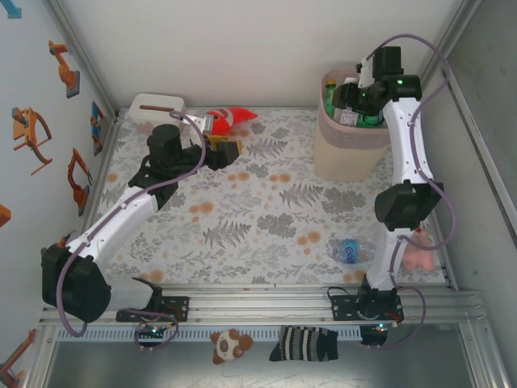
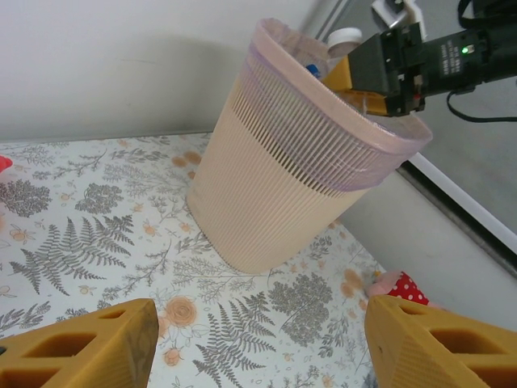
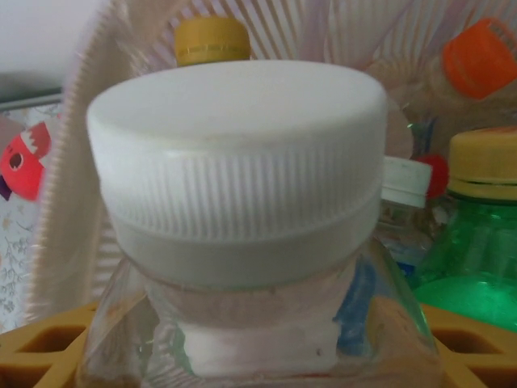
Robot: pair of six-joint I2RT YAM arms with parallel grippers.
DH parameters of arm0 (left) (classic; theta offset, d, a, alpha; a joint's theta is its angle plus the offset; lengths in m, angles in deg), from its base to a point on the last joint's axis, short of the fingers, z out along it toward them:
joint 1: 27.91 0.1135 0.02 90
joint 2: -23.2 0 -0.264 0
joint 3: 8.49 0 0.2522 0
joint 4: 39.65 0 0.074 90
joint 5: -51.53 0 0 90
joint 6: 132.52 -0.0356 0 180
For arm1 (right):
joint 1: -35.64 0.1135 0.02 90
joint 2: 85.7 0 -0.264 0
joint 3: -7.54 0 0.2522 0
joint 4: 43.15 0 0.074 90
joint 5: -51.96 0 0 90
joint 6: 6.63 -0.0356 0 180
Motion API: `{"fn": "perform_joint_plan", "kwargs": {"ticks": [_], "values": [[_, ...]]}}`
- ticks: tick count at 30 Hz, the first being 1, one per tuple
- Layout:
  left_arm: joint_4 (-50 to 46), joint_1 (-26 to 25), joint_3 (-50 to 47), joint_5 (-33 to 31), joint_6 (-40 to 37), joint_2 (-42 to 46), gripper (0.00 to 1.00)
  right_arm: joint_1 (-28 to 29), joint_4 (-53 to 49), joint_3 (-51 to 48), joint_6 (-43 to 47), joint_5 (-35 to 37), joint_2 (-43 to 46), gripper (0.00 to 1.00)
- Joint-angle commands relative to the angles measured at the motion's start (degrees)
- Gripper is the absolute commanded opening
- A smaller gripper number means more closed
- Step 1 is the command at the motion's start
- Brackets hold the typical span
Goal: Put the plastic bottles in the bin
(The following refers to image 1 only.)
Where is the white slotted cable duct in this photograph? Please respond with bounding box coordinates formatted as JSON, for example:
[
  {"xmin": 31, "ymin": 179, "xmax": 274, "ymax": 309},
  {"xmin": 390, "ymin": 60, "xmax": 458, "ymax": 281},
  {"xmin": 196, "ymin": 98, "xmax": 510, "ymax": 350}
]
[{"xmin": 58, "ymin": 326, "xmax": 363, "ymax": 341}]

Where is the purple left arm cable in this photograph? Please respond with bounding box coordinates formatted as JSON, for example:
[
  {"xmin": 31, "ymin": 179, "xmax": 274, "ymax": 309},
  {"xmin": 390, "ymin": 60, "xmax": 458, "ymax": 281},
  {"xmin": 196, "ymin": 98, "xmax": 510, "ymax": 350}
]
[{"xmin": 57, "ymin": 111, "xmax": 211, "ymax": 352}]

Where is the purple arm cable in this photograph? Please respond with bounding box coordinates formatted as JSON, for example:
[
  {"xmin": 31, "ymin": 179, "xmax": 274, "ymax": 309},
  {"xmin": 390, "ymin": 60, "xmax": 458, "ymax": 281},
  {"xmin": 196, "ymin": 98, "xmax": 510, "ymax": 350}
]
[
  {"xmin": 359, "ymin": 34, "xmax": 457, "ymax": 351},
  {"xmin": 57, "ymin": 111, "xmax": 211, "ymax": 352}
]

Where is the brown white panda plush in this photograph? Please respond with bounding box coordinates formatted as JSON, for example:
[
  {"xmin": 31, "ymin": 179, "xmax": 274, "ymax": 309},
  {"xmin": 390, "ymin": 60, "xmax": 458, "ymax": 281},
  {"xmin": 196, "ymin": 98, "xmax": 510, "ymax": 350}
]
[{"xmin": 209, "ymin": 327, "xmax": 254, "ymax": 366}]

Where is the floral tablecloth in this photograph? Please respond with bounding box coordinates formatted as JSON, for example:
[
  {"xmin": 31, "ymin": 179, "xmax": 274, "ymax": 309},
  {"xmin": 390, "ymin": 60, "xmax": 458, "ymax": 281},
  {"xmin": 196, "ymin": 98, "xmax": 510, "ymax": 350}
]
[{"xmin": 78, "ymin": 105, "xmax": 448, "ymax": 286}]

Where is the black white striped sock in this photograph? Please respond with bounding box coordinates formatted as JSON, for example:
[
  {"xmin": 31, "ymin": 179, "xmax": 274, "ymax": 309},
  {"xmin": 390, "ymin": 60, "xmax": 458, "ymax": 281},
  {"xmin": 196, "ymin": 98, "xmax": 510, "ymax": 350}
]
[{"xmin": 269, "ymin": 325, "xmax": 340, "ymax": 363}]

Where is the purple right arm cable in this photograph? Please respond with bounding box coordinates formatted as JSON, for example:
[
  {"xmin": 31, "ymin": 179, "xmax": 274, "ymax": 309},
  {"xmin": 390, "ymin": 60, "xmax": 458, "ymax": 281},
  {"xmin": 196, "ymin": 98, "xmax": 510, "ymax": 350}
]
[{"xmin": 359, "ymin": 34, "xmax": 457, "ymax": 351}]

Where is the beige mesh bin pink liner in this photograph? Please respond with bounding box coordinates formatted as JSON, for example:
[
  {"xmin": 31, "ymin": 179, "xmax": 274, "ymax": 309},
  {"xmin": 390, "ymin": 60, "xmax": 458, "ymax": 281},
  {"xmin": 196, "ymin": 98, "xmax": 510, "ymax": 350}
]
[{"xmin": 313, "ymin": 66, "xmax": 391, "ymax": 183}]

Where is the blue orange wall sticker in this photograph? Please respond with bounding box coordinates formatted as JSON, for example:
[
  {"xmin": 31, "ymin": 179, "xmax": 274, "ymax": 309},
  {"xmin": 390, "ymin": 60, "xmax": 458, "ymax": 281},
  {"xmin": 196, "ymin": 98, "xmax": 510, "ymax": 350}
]
[{"xmin": 90, "ymin": 100, "xmax": 107, "ymax": 157}]

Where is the pink plush toy red hat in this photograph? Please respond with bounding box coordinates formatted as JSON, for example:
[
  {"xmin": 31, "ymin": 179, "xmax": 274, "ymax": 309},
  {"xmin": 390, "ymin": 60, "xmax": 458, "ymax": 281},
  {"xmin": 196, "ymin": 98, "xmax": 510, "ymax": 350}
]
[{"xmin": 401, "ymin": 226, "xmax": 437, "ymax": 272}]

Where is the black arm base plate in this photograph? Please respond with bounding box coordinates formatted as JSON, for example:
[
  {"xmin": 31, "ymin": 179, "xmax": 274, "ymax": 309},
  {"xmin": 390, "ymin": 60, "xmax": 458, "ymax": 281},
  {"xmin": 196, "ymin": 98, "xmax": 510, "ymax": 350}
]
[
  {"xmin": 330, "ymin": 293, "xmax": 405, "ymax": 323},
  {"xmin": 116, "ymin": 296, "xmax": 191, "ymax": 323}
]

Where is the Ganten water bottle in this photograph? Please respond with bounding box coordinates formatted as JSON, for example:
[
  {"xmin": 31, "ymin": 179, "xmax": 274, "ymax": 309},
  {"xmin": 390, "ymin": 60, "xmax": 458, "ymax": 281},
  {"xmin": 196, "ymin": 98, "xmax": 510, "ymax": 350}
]
[{"xmin": 331, "ymin": 237, "xmax": 379, "ymax": 264}]

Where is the aluminium profile frame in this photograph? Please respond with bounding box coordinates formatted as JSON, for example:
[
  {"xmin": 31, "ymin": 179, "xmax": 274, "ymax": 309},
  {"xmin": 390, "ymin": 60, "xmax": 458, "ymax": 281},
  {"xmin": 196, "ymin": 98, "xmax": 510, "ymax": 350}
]
[{"xmin": 23, "ymin": 0, "xmax": 510, "ymax": 388}]

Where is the orange claw wall sticker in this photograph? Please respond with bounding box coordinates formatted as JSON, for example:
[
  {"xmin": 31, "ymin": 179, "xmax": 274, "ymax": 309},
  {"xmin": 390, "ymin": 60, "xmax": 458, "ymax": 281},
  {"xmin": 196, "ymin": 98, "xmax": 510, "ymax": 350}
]
[{"xmin": 11, "ymin": 107, "xmax": 53, "ymax": 175}]

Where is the white pink tissue box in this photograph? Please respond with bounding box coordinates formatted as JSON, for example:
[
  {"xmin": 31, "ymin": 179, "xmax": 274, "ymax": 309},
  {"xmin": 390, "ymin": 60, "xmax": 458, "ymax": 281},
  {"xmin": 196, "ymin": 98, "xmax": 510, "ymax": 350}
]
[{"xmin": 128, "ymin": 92, "xmax": 187, "ymax": 134}]

